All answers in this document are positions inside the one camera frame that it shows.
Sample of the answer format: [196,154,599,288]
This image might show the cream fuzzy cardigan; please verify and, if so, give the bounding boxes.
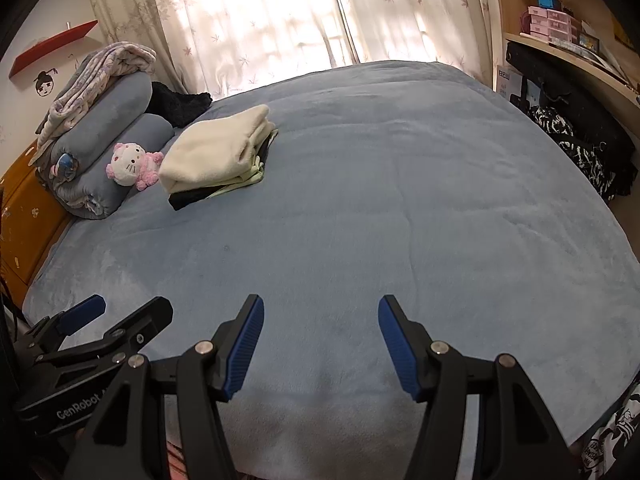
[158,104,276,194]

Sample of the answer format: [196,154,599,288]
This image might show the black clothing pile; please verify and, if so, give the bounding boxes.
[145,81,213,128]

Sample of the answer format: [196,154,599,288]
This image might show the lower blue rolled pillow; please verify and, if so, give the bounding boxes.
[51,114,174,220]

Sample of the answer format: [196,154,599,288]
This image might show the blue rolled pillow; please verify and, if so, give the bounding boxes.
[44,72,152,171]
[51,114,174,220]

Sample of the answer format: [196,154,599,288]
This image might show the green and black garment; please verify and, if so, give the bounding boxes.
[168,129,279,210]

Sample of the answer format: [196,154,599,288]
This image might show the pink white cat plush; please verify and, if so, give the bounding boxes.
[105,143,164,191]

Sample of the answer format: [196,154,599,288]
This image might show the upper blue rolled pillow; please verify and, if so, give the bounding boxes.
[44,72,152,171]

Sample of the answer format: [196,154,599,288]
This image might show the blue bed blanket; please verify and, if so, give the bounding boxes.
[24,62,639,479]

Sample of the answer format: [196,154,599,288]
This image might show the folded floral quilt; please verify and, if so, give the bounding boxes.
[28,41,156,166]

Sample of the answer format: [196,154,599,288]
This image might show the white floral curtain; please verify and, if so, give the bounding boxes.
[90,0,503,99]

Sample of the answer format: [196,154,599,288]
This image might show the pink boxes on shelf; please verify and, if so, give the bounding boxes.
[527,6,582,44]

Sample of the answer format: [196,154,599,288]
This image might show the red wall shelf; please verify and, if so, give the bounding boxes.
[9,20,98,78]

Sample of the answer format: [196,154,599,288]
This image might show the wooden wall shelf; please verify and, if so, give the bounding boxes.
[498,0,639,136]

